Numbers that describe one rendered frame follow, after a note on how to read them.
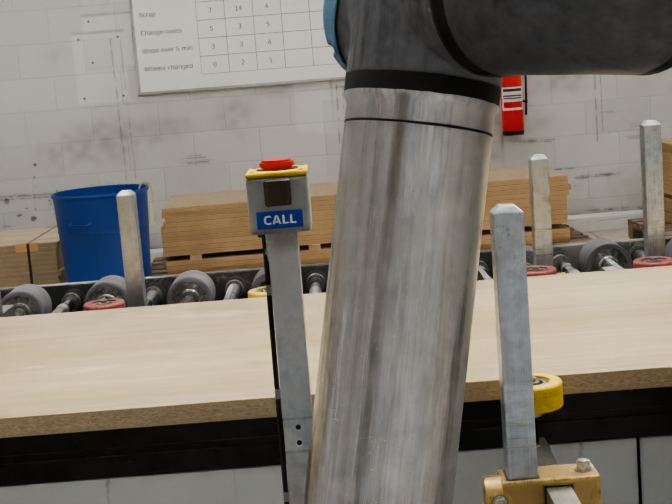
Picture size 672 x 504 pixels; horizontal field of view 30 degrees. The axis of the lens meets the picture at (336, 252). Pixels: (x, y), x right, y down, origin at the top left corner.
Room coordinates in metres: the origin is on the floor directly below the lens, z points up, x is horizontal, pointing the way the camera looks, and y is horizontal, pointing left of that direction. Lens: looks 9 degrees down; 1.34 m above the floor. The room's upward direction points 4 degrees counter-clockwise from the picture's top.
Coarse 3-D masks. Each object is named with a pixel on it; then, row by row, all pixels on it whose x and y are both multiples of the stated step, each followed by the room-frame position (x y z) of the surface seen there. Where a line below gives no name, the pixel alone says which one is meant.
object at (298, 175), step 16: (256, 176) 1.39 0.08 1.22; (272, 176) 1.39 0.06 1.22; (288, 176) 1.39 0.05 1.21; (304, 176) 1.39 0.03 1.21; (256, 192) 1.39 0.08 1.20; (304, 192) 1.39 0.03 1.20; (256, 208) 1.39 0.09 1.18; (272, 208) 1.39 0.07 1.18; (288, 208) 1.39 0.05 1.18; (304, 208) 1.39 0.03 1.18; (256, 224) 1.39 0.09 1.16; (304, 224) 1.39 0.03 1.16
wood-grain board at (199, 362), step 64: (0, 320) 2.30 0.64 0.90; (64, 320) 2.25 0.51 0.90; (128, 320) 2.20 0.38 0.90; (192, 320) 2.16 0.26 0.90; (256, 320) 2.11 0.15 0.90; (320, 320) 2.07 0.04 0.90; (576, 320) 1.92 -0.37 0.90; (640, 320) 1.89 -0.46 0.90; (0, 384) 1.80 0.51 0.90; (64, 384) 1.77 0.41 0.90; (128, 384) 1.74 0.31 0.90; (192, 384) 1.71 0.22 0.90; (256, 384) 1.68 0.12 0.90; (576, 384) 1.61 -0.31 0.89; (640, 384) 1.61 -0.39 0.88
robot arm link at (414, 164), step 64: (384, 0) 0.89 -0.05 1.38; (384, 64) 0.88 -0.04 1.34; (448, 64) 0.87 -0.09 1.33; (384, 128) 0.88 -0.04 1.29; (448, 128) 0.87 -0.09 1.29; (384, 192) 0.87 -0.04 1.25; (448, 192) 0.87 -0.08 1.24; (384, 256) 0.86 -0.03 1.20; (448, 256) 0.86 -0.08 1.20; (384, 320) 0.85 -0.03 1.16; (448, 320) 0.86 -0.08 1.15; (320, 384) 0.88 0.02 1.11; (384, 384) 0.85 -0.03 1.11; (448, 384) 0.86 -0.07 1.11; (320, 448) 0.87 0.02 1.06; (384, 448) 0.84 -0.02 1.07; (448, 448) 0.86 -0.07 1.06
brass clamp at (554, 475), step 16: (576, 464) 1.44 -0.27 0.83; (592, 464) 1.44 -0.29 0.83; (496, 480) 1.41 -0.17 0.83; (512, 480) 1.40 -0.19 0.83; (528, 480) 1.40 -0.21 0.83; (544, 480) 1.40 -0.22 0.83; (560, 480) 1.40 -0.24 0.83; (576, 480) 1.40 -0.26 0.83; (592, 480) 1.40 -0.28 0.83; (496, 496) 1.40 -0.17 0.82; (512, 496) 1.40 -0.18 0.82; (528, 496) 1.40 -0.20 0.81; (544, 496) 1.40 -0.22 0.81; (592, 496) 1.40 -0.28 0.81
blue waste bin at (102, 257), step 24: (72, 192) 7.16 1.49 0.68; (96, 192) 7.24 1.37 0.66; (144, 192) 6.93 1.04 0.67; (72, 216) 6.76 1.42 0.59; (96, 216) 6.73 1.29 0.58; (144, 216) 6.92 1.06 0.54; (72, 240) 6.78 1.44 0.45; (96, 240) 6.74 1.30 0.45; (120, 240) 6.77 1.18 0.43; (144, 240) 6.90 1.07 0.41; (72, 264) 6.81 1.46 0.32; (96, 264) 6.75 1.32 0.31; (120, 264) 6.77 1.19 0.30; (144, 264) 6.89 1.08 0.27
